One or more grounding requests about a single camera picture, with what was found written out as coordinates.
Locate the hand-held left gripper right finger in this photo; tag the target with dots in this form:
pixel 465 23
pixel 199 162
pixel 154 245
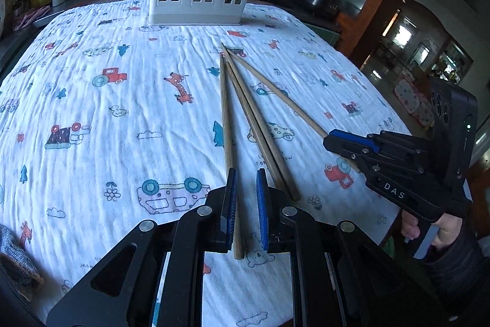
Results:
pixel 262 212

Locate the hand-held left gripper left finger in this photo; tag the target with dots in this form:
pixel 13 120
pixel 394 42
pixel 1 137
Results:
pixel 229 212

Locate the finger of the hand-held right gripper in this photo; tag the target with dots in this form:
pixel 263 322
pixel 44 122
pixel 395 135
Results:
pixel 352 138
pixel 340 147

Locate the person's right forearm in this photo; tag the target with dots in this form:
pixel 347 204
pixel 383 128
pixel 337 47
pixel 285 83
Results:
pixel 459 269

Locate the person's right hand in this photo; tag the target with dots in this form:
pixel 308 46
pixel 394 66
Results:
pixel 409 227

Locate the patterned play fence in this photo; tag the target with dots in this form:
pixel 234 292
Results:
pixel 411 97

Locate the printed white blanket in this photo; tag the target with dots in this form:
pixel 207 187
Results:
pixel 115 120

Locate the grey cloth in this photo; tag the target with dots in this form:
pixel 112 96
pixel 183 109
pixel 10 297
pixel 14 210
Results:
pixel 17 258

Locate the pink cloth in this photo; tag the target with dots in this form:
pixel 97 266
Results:
pixel 32 17

